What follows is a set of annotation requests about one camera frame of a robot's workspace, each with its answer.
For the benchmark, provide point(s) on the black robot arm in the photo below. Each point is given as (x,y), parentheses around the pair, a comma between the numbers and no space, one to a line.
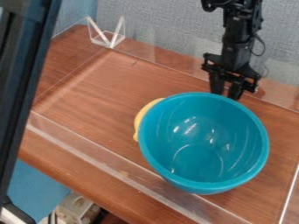
(242,20)

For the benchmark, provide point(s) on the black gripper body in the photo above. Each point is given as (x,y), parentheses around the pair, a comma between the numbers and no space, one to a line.
(232,64)

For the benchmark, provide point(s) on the clear acrylic barrier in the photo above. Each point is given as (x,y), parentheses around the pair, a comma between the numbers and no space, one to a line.
(272,91)
(146,181)

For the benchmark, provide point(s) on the clear acrylic back barrier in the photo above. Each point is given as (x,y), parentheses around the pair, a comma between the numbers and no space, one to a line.
(272,91)

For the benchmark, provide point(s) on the white device under table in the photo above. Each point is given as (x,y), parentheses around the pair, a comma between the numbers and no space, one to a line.
(75,210)

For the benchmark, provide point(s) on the clear acrylic corner bracket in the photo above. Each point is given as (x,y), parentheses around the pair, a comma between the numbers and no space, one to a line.
(106,38)

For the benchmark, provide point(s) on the yellow object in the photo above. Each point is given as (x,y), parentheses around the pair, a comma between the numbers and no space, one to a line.
(140,115)

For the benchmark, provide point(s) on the black chair part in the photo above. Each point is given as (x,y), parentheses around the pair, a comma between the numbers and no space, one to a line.
(27,24)

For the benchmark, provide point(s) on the clear acrylic front barrier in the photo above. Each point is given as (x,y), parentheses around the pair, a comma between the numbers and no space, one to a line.
(146,181)

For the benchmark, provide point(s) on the blue plastic bowl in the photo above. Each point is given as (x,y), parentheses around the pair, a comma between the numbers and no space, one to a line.
(203,141)

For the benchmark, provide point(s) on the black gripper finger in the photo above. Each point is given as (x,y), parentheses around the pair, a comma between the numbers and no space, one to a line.
(216,83)
(235,90)

